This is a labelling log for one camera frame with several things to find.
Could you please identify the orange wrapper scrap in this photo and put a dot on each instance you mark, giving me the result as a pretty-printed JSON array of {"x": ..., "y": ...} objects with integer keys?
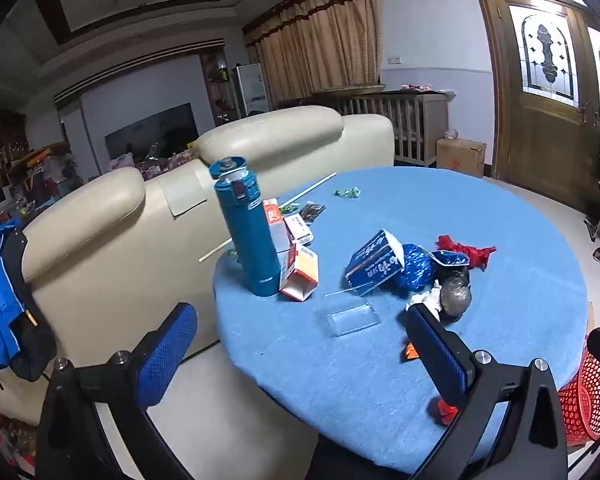
[{"x": 410, "y": 352}]

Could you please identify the orange and grey box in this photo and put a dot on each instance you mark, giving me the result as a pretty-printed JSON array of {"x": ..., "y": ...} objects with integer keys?
[{"x": 275, "y": 220}]

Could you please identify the dark snack packet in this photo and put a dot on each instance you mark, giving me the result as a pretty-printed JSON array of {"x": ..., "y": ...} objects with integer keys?
[{"x": 312, "y": 211}]

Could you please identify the white and pink box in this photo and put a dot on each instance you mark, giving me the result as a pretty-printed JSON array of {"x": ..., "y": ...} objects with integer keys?
[{"x": 297, "y": 227}]

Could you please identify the cream leather sofa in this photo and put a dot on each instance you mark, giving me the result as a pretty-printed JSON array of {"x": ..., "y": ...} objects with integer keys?
[{"x": 105, "y": 240}]

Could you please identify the black flat television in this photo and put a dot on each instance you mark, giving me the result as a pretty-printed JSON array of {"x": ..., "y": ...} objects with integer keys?
[{"x": 150, "y": 132}]

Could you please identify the blue toothpaste box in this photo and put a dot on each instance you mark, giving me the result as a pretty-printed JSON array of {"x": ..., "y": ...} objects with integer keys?
[{"x": 375, "y": 262}]

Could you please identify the brown cardboard box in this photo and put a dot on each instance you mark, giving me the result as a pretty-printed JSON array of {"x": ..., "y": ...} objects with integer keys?
[{"x": 460, "y": 157}]

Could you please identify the red patterned bag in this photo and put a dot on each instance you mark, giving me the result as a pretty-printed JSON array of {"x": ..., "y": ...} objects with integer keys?
[{"x": 0, "y": 440}]

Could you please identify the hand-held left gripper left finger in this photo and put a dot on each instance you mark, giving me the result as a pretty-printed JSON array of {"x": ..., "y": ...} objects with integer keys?
[{"x": 165, "y": 350}]

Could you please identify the wooden display cabinet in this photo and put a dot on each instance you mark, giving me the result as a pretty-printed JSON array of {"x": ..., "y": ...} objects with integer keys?
[{"x": 220, "y": 90}]

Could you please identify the red plastic basket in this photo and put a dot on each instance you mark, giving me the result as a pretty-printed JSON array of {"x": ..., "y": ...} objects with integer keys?
[{"x": 585, "y": 405}]

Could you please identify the grey wooden baby crib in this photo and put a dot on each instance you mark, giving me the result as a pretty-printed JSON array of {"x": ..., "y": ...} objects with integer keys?
[{"x": 380, "y": 115}]

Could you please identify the beige curtain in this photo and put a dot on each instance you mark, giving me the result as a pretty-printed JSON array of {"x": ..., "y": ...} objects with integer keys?
[{"x": 320, "y": 50}]

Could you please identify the clear glass bowl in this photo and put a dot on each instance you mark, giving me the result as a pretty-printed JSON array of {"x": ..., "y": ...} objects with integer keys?
[{"x": 452, "y": 135}]

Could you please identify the blue round tablecloth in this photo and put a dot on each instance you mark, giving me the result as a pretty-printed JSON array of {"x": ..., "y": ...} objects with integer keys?
[{"x": 505, "y": 335}]

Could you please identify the red plastic bag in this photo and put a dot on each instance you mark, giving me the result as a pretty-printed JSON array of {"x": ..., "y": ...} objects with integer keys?
[{"x": 472, "y": 255}]

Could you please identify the white tissue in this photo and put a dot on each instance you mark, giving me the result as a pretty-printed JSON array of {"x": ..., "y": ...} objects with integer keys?
[{"x": 427, "y": 300}]

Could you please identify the wooden stained-glass door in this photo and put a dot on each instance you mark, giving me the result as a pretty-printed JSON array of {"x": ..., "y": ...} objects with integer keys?
[{"x": 545, "y": 150}]

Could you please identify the long white stick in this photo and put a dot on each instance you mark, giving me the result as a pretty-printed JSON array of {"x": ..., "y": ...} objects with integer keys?
[{"x": 310, "y": 187}]

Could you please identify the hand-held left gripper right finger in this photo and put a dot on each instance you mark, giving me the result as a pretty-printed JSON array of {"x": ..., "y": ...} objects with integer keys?
[{"x": 445, "y": 355}]

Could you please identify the pink cloth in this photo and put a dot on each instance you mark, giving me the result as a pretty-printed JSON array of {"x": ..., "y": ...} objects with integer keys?
[{"x": 415, "y": 86}]

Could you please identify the dark plastic wrap bundle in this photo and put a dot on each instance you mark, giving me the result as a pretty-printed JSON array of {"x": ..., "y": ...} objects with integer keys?
[{"x": 455, "y": 297}]

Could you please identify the orange and white box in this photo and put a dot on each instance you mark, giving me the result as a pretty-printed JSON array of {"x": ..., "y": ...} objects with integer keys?
[{"x": 300, "y": 272}]

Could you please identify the blue foil bag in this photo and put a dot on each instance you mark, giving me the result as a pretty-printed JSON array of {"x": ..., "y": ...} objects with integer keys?
[{"x": 417, "y": 270}]

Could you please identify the white standing air conditioner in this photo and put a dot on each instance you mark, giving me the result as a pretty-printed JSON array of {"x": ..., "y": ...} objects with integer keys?
[{"x": 252, "y": 90}]

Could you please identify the blue thermos bottle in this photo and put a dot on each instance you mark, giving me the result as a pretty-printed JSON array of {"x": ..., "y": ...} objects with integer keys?
[{"x": 245, "y": 235}]

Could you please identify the blue snack wrapper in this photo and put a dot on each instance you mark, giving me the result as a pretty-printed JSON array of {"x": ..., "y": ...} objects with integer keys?
[{"x": 450, "y": 258}]

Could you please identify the green candy wrapper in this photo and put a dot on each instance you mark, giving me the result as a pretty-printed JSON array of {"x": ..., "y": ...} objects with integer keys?
[
  {"x": 347, "y": 193},
  {"x": 289, "y": 206}
]

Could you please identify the pile of packaged goods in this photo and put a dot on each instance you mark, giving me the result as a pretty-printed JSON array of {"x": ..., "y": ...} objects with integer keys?
[{"x": 160, "y": 162}]

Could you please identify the red wrapper scrap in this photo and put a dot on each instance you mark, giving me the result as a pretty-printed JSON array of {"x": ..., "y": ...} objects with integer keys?
[{"x": 442, "y": 412}]

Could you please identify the pile of colourful goods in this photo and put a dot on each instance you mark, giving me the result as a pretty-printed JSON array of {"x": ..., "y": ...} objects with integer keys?
[{"x": 45, "y": 175}]

